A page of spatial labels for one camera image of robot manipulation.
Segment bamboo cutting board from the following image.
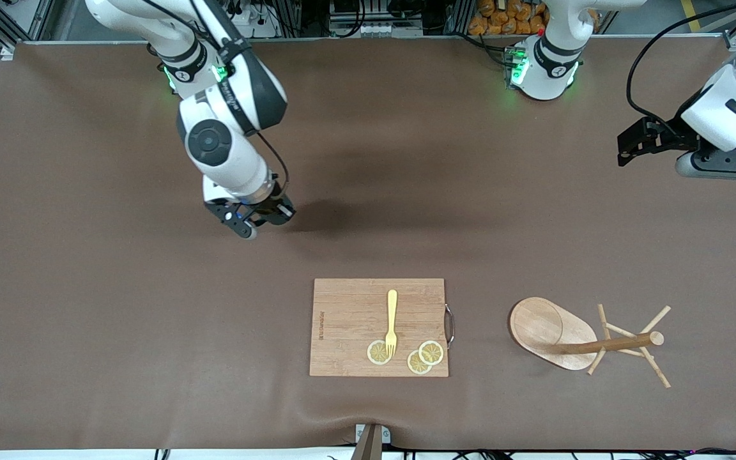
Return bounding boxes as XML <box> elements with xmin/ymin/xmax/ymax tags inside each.
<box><xmin>309</xmin><ymin>278</ymin><xmax>456</xmax><ymax>378</ymax></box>

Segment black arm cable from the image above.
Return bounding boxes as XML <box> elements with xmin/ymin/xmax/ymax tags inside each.
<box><xmin>625</xmin><ymin>2</ymin><xmax>736</xmax><ymax>138</ymax></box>
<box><xmin>254</xmin><ymin>130</ymin><xmax>291</xmax><ymax>196</ymax></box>

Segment grey control box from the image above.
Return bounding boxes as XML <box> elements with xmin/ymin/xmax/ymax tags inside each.
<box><xmin>330</xmin><ymin>0</ymin><xmax>424</xmax><ymax>38</ymax></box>

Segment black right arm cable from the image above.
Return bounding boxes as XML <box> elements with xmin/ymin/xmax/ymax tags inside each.
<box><xmin>254</xmin><ymin>130</ymin><xmax>291</xmax><ymax>196</ymax></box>

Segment white power strip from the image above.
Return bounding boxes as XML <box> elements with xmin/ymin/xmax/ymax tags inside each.
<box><xmin>227</xmin><ymin>0</ymin><xmax>263</xmax><ymax>29</ymax></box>

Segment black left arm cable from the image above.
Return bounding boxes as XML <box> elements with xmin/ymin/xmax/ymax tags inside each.
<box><xmin>625</xmin><ymin>2</ymin><xmax>736</xmax><ymax>138</ymax></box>

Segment brown table cloth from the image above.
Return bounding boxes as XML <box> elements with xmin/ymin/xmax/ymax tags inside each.
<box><xmin>0</xmin><ymin>35</ymin><xmax>736</xmax><ymax>451</ymax></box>

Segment wooden mug tree rack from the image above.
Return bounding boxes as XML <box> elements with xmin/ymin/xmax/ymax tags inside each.
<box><xmin>509</xmin><ymin>297</ymin><xmax>672</xmax><ymax>389</ymax></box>

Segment grey metal mount bracket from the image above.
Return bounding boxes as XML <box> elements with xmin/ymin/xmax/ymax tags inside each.
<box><xmin>352</xmin><ymin>423</ymin><xmax>392</xmax><ymax>460</ymax></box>

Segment pile of orange items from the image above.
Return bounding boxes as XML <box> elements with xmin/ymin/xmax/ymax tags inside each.
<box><xmin>468</xmin><ymin>0</ymin><xmax>549</xmax><ymax>36</ymax></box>

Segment yellow plastic fork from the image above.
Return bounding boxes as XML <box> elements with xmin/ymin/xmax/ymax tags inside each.
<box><xmin>385</xmin><ymin>289</ymin><xmax>399</xmax><ymax>358</ymax></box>

